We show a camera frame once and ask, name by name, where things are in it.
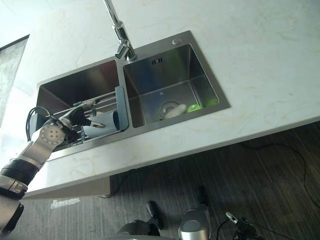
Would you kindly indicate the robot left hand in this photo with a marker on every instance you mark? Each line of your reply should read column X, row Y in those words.
column 80, row 116

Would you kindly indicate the pale blue cup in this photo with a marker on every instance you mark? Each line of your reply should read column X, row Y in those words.
column 106, row 123

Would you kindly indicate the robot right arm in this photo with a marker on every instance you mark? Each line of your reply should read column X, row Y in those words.
column 240, row 226

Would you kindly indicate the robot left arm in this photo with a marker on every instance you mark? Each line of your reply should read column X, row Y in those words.
column 37, row 147

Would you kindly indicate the steel rod drain rack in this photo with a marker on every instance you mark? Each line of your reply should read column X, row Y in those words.
column 121, row 107

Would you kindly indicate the grey cabinet panel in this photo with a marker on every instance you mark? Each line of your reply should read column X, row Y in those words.
column 75, row 186

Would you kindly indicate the round steel drain strainer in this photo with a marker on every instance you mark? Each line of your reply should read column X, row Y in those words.
column 167, row 108

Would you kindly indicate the chrome kitchen faucet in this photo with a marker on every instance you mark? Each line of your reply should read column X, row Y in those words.
column 121, row 32

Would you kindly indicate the white oval dish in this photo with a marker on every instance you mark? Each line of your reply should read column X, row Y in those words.
column 177, row 111

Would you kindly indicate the stainless steel double sink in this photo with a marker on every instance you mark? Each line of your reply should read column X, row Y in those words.
column 172, row 72

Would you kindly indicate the green plastic bowl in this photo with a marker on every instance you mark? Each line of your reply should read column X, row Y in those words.
column 194, row 108

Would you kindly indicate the round steel sink cap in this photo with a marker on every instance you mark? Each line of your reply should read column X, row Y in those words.
column 177, row 41

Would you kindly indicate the robot dark leg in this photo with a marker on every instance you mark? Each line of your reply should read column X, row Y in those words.
column 147, row 225

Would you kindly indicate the robot silver leg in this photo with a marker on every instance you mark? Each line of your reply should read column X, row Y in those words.
column 194, row 223

